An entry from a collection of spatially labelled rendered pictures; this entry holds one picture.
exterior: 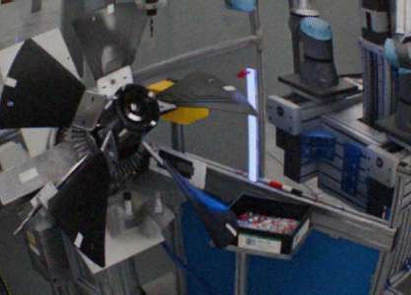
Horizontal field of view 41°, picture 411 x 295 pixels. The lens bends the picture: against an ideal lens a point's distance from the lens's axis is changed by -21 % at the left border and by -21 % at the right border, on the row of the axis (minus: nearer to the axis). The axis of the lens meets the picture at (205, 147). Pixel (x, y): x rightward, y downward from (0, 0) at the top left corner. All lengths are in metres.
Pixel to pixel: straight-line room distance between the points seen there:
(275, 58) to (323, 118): 2.59
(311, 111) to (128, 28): 0.78
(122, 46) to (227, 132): 1.43
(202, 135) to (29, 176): 1.48
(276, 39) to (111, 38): 3.17
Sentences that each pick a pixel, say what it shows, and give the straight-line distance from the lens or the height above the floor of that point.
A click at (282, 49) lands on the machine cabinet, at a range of 4.69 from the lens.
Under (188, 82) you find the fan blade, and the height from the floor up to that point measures 1.18.
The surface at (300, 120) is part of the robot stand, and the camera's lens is 2.06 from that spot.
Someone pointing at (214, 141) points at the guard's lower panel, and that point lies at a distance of 2.83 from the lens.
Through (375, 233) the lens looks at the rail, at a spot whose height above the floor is 0.83.
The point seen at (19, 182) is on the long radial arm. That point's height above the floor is 1.11.
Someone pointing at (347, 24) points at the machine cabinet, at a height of 0.58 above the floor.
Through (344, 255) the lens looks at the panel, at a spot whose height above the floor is 0.71.
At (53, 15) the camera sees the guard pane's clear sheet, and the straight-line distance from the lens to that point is 2.12.
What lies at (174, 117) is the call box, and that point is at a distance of 1.95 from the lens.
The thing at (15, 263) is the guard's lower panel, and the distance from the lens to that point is 2.27.
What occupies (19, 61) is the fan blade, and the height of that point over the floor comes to 1.39.
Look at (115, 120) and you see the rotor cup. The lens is 1.38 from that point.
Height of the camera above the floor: 1.70
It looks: 24 degrees down
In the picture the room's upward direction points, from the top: 2 degrees counter-clockwise
